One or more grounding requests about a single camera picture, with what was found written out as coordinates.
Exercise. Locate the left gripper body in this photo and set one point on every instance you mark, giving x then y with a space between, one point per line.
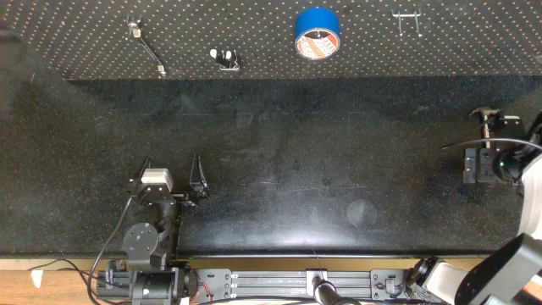
156 197

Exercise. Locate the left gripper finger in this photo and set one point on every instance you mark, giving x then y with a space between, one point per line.
198 180
144 167

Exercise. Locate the roll of blue tape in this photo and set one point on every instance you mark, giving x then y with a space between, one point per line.
315 23

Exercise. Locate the hammer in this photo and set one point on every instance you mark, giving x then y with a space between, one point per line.
488 127

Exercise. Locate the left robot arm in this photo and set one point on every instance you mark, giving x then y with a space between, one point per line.
146 241

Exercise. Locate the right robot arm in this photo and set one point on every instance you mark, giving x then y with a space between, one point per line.
504 271

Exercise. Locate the black pegboard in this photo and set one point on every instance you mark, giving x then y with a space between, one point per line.
423 46

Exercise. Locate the metal hook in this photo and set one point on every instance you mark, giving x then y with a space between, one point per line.
134 20
230 69
400 23

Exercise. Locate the white paper tag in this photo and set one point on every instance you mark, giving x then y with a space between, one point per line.
37 277

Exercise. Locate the black pole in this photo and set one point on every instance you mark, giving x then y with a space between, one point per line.
328 294

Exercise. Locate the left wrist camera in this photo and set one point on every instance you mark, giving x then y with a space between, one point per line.
156 178

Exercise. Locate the mounting rail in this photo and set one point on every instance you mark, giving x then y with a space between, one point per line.
271 281

